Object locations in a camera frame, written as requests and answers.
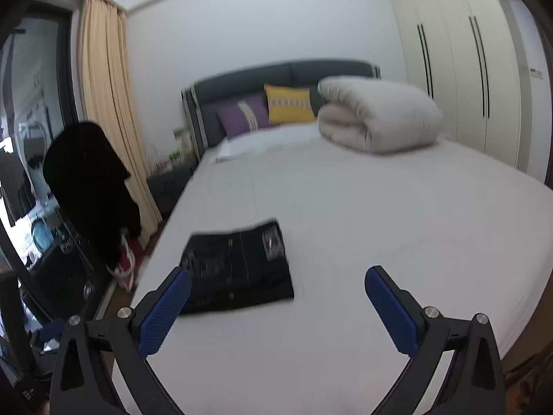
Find dark nightstand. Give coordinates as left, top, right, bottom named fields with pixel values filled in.
left=146, top=160, right=198, bottom=220

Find dark grey headboard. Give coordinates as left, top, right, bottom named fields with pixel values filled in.
left=181, top=59, right=382, bottom=158

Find yellow pillow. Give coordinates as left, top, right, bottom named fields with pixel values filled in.
left=264, top=84, right=316, bottom=125

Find cream wardrobe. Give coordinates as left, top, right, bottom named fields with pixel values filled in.
left=391, top=0, right=521, bottom=166

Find black denim pants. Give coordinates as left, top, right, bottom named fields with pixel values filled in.
left=180, top=218, right=294, bottom=315

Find purple pillow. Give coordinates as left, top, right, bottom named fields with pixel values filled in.
left=216, top=95, right=271, bottom=140

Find white pillow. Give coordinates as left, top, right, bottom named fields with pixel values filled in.
left=213, top=123, right=320, bottom=162

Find beige curtain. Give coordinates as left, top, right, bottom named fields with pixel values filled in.
left=79, top=0, right=162, bottom=245

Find folded beige duvet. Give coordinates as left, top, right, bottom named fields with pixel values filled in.
left=318, top=76, right=443, bottom=154

